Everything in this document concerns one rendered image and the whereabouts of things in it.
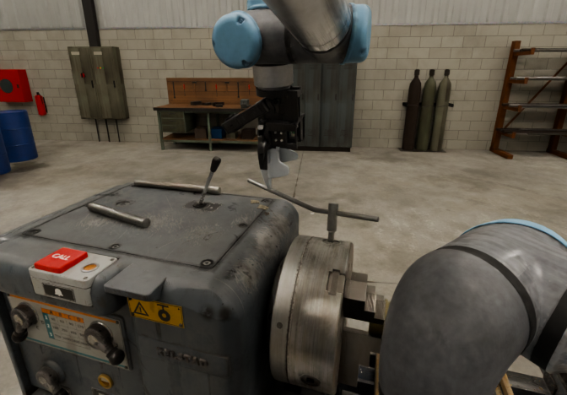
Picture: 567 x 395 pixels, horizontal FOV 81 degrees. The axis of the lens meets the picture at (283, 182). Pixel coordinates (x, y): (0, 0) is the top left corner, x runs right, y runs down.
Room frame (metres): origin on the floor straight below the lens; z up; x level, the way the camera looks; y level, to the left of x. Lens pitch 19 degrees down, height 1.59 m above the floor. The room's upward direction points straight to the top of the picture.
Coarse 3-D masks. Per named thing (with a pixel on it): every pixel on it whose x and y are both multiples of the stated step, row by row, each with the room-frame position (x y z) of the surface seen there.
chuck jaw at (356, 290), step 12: (336, 276) 0.54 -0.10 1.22; (336, 288) 0.52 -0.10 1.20; (348, 288) 0.53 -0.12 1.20; (360, 288) 0.53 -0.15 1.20; (348, 300) 0.52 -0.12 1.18; (360, 300) 0.51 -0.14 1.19; (372, 300) 0.54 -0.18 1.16; (348, 312) 0.55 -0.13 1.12; (360, 312) 0.53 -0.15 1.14; (372, 312) 0.52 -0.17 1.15; (384, 312) 0.54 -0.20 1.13
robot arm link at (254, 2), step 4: (248, 0) 0.62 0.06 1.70; (252, 0) 0.61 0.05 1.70; (256, 0) 0.60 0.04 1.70; (260, 0) 0.60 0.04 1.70; (248, 4) 0.62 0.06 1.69; (252, 4) 0.61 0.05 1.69; (256, 4) 0.60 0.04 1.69; (260, 4) 0.60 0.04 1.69; (264, 4) 0.60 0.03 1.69; (248, 8) 0.62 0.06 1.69; (252, 8) 0.61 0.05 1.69; (256, 8) 0.59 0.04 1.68; (260, 8) 0.59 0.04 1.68; (264, 8) 0.60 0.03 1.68; (268, 8) 0.60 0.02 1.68; (256, 64) 0.63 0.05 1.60; (260, 64) 0.62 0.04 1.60; (264, 64) 0.62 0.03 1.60; (268, 64) 0.62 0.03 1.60; (272, 64) 0.62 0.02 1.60; (276, 64) 0.62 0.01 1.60; (280, 64) 0.62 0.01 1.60; (284, 64) 0.62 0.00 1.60
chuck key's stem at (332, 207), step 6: (330, 204) 0.66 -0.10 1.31; (336, 204) 0.66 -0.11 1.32; (330, 210) 0.66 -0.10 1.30; (336, 210) 0.66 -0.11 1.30; (330, 216) 0.65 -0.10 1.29; (336, 216) 0.65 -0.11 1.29; (330, 222) 0.65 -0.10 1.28; (336, 222) 0.65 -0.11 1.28; (330, 228) 0.65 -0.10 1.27; (336, 228) 0.65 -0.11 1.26; (330, 234) 0.65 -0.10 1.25; (330, 240) 0.64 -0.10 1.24
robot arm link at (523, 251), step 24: (456, 240) 0.32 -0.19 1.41; (480, 240) 0.31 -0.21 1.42; (504, 240) 0.30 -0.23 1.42; (528, 240) 0.31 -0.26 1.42; (552, 240) 0.32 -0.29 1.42; (504, 264) 0.27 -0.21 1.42; (528, 264) 0.27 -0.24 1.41; (552, 264) 0.27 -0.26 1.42; (528, 288) 0.25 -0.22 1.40; (552, 288) 0.25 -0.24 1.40; (528, 312) 0.23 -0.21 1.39; (552, 312) 0.24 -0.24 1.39; (552, 336) 0.23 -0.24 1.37; (552, 360) 0.23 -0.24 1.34
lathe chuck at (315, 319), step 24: (312, 240) 0.65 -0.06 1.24; (336, 240) 0.66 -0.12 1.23; (312, 264) 0.56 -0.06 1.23; (336, 264) 0.56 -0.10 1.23; (312, 288) 0.52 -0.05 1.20; (312, 312) 0.49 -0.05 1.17; (336, 312) 0.48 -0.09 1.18; (288, 336) 0.48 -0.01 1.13; (312, 336) 0.47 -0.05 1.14; (336, 336) 0.46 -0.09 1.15; (288, 360) 0.47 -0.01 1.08; (312, 360) 0.46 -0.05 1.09; (336, 360) 0.46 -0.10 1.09; (336, 384) 0.49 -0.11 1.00
